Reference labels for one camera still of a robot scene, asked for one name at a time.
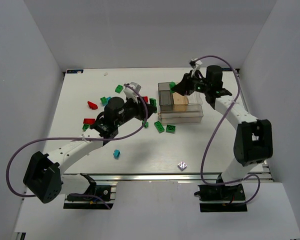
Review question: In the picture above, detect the green square lego brick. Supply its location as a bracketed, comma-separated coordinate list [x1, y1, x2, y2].
[115, 84, 124, 94]

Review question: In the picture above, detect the green numbered lego brick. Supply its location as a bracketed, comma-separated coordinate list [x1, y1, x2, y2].
[142, 121, 149, 128]

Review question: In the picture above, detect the green tall lego brick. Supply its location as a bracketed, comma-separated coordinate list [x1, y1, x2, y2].
[169, 81, 176, 94]

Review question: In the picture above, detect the green long lego brick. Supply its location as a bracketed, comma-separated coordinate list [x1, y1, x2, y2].
[154, 121, 165, 133]

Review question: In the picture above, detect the green upturned lego brick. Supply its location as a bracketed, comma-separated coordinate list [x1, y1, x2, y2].
[165, 124, 176, 134]

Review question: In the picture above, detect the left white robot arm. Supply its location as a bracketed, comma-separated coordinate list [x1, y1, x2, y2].
[23, 97, 157, 204]

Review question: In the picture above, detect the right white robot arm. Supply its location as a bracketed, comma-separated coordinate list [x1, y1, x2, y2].
[170, 65, 273, 186]

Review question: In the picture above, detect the teal green lego stack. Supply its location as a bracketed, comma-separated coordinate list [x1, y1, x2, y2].
[100, 96, 112, 106]

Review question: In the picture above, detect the blue corner label right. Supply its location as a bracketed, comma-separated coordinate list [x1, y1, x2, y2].
[221, 67, 232, 72]

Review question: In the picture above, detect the blue corner label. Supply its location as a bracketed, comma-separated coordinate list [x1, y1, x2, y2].
[221, 67, 232, 72]
[66, 69, 84, 74]

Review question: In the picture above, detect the red sloped lego brick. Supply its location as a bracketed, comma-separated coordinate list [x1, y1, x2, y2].
[87, 101, 99, 110]

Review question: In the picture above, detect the red flat lego brick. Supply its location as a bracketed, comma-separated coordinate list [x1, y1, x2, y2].
[142, 96, 149, 103]

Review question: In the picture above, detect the long grey drawer bin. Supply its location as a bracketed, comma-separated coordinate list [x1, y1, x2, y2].
[158, 104, 204, 125]

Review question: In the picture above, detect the small green lego brick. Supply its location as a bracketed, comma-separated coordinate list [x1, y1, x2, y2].
[82, 123, 90, 132]

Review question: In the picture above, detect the amber plastic bin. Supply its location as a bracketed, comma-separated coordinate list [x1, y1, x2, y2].
[172, 92, 189, 112]

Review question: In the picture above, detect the small teal lego brick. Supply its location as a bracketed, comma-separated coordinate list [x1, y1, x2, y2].
[113, 149, 121, 159]

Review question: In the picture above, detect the smoky grey plastic bin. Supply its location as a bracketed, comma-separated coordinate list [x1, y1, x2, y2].
[158, 82, 174, 112]

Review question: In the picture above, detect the blue corner label left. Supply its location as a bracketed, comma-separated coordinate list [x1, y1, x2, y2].
[66, 69, 84, 74]

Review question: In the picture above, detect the white dotted lego cube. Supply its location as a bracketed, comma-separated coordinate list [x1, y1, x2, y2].
[177, 161, 187, 171]

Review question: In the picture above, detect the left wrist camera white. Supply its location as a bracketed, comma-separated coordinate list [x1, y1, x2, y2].
[123, 82, 142, 103]

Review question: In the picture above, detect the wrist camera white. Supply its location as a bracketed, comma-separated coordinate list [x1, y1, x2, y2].
[123, 82, 142, 103]
[189, 58, 202, 77]

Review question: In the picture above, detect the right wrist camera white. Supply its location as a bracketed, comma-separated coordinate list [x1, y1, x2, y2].
[189, 58, 202, 77]

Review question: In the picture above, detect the aluminium table rail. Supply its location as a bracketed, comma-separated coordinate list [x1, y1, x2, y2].
[62, 172, 276, 182]

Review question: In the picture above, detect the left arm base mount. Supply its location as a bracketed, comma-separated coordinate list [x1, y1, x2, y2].
[60, 173, 116, 210]

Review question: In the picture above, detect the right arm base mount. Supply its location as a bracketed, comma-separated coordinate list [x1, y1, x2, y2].
[194, 184, 248, 213]

